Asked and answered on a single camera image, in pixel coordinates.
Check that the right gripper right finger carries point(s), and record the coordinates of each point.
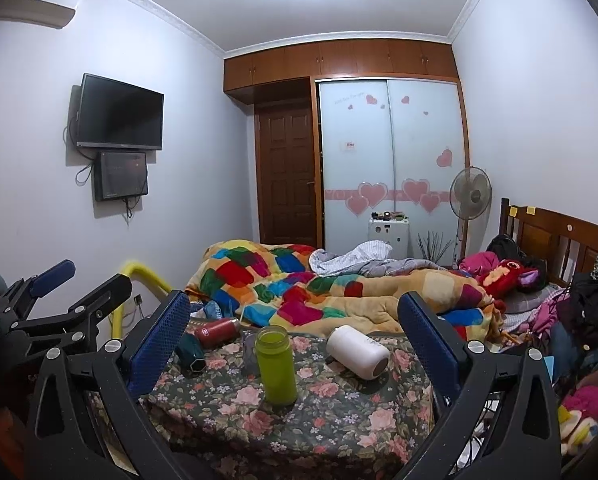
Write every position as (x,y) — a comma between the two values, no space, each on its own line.
(497,412)

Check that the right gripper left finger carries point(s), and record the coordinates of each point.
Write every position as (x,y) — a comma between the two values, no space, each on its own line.
(63,440)

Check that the green bottle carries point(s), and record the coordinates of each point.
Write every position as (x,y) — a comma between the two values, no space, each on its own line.
(277,369)

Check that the teal hexagonal cup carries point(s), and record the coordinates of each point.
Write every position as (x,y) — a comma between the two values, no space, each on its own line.
(191,354)

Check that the red bottle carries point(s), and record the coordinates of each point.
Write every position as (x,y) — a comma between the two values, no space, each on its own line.
(215,333)

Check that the pile of dark clothes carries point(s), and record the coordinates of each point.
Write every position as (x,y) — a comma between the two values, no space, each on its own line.
(577,309)

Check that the red plush toy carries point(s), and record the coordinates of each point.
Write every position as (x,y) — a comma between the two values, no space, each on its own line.
(508,276)

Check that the floral bed sheet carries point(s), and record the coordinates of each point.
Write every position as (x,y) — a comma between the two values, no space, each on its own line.
(339,427)

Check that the white tumbler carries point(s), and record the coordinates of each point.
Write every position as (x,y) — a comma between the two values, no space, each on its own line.
(357,352)

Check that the wooden headboard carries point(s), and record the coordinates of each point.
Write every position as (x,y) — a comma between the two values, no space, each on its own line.
(566,244)

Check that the colourful patchwork blanket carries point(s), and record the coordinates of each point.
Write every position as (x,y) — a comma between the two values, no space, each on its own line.
(273,285)

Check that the white grey crumpled cloth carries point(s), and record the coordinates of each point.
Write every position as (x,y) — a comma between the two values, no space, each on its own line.
(370,259)

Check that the small white cabinet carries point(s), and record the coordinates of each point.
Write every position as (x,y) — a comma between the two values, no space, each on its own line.
(393,229)

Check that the white standing fan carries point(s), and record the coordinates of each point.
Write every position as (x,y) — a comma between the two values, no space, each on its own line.
(470,197)

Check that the brown wooden door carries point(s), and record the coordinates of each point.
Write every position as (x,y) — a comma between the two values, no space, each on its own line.
(286,174)

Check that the frosted sliding wardrobe doors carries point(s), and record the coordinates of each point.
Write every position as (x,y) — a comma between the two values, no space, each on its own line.
(391,145)

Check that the wooden overhead cabinets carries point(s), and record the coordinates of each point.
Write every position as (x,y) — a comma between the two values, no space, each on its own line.
(284,72)

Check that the small black wall monitor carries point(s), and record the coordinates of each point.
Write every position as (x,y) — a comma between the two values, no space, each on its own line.
(118,175)

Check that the wall mounted black television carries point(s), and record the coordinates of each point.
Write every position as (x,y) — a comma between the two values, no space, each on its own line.
(114,114)

